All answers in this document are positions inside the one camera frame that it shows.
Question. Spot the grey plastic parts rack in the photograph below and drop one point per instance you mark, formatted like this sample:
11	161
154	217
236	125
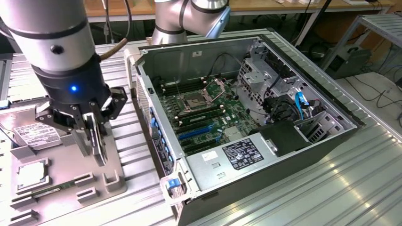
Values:
63	207

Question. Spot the open black PC case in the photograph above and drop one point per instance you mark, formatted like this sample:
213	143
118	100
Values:
282	174

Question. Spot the blue expansion slot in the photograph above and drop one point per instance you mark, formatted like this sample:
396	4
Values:
194	133

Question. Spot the silver metal disk bay cage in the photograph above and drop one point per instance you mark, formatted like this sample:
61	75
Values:
257	77

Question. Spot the CPU socket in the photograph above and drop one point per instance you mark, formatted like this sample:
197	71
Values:
193	101

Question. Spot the green motherboard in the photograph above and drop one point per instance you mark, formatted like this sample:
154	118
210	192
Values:
233	113

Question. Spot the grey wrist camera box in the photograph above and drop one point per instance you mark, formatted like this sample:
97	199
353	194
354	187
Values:
107	104

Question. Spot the green RAM stick on rack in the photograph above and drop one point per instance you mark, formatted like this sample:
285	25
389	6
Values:
54	188

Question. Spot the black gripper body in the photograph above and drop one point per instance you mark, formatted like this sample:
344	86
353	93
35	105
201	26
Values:
75	87

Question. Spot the white side table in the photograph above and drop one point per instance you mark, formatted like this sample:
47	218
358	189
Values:
361	99

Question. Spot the grey metal shelf frame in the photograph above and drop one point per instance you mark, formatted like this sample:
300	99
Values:
380	23

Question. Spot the black expansion slot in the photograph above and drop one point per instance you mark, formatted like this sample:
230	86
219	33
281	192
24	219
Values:
201	144

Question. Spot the grey power supply unit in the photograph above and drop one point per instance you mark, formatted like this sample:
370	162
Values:
207	174

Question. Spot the black plastic shroud box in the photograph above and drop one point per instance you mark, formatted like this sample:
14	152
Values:
282	139

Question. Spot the black box device on floor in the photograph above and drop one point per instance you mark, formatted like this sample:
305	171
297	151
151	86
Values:
349	63

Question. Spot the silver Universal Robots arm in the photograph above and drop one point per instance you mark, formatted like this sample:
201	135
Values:
47	23

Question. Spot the blue case latch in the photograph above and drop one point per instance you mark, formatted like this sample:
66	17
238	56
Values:
173	184

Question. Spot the wooden desk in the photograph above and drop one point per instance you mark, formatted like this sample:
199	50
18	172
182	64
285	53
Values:
282	5

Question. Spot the hard disk with white label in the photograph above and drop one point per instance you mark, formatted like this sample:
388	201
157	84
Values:
35	136

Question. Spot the grey aluminium profile frame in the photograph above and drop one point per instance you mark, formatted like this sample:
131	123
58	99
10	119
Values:
6	75

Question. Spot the open metal socket cover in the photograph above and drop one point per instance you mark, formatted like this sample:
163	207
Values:
217	87

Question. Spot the silver chipset heatsink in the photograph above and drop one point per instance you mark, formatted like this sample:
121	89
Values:
236	133

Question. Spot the silver CPU chip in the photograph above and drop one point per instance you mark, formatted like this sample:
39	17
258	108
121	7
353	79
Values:
31	174

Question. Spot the thin socket locking lever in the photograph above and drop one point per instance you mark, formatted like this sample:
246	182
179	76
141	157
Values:
178	87

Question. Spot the low-profile graphics card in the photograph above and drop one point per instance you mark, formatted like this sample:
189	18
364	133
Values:
99	146

